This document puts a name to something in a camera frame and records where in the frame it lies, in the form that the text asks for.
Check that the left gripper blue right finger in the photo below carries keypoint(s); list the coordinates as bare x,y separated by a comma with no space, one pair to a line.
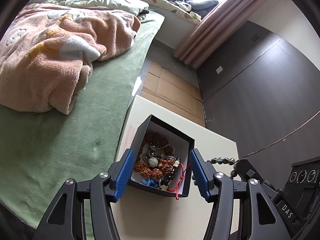
204,175

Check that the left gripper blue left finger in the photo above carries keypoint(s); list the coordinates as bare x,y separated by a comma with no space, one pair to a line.
121,175

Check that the black open jewelry box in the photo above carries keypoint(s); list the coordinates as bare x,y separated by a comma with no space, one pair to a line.
162,159

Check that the green bed sheet mattress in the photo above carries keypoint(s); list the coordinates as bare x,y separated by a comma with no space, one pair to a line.
39,151

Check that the cardboard floor sheets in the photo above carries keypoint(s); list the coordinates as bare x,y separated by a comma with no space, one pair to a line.
172,92

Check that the dark wardrobe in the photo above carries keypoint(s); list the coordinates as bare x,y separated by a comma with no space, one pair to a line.
266,100

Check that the pink right curtain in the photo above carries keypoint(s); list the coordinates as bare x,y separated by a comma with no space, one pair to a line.
214,29

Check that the pink fleece blanket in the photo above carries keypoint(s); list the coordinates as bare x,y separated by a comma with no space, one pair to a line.
48,51

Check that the grey pillow on sill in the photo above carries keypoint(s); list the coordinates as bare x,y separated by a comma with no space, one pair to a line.
202,7

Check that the white wall socket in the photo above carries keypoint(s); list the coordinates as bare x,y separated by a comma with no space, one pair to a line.
219,70

